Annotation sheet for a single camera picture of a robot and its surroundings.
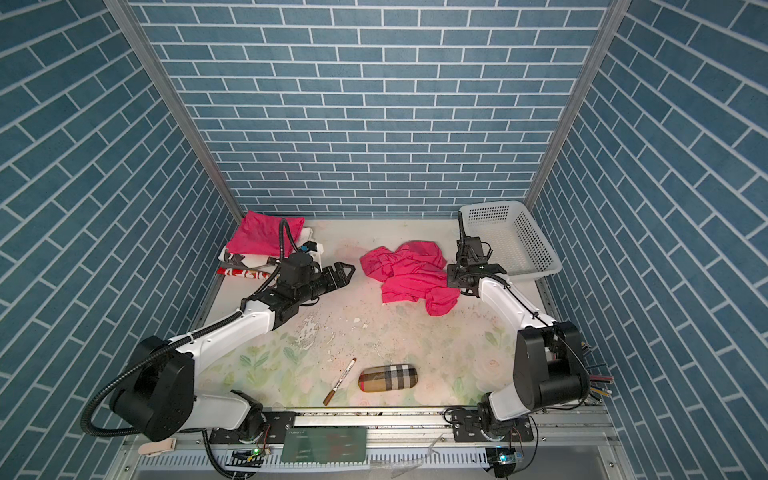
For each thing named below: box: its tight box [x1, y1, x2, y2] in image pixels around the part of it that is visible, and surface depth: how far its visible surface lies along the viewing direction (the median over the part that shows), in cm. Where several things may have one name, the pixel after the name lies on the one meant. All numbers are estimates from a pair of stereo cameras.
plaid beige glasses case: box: [358, 364, 419, 393], surface depth 80 cm
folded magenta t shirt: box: [226, 211, 305, 257], surface depth 107 cm
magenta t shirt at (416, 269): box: [360, 241, 461, 317], surface depth 99 cm
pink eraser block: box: [138, 438, 177, 457], surface depth 71 cm
